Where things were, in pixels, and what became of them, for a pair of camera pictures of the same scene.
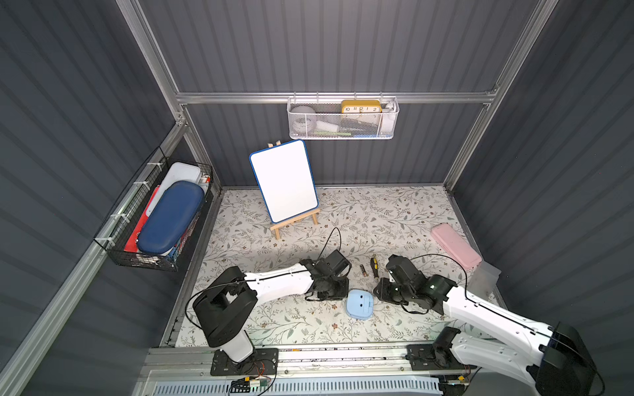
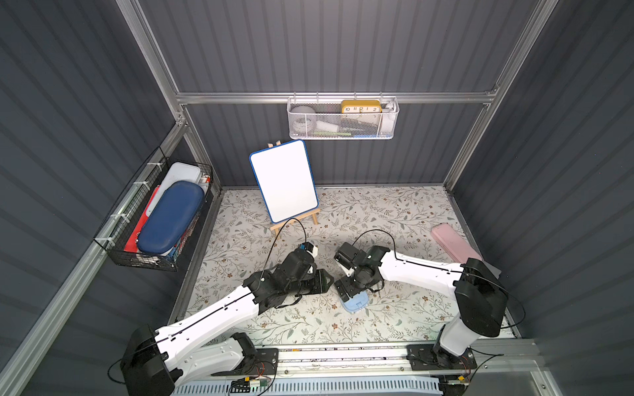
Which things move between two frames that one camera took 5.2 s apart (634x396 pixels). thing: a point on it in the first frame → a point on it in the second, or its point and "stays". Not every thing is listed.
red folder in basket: x=131 y=243 stays
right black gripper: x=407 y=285 → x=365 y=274
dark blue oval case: x=176 y=209 stays
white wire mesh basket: x=343 y=118 stays
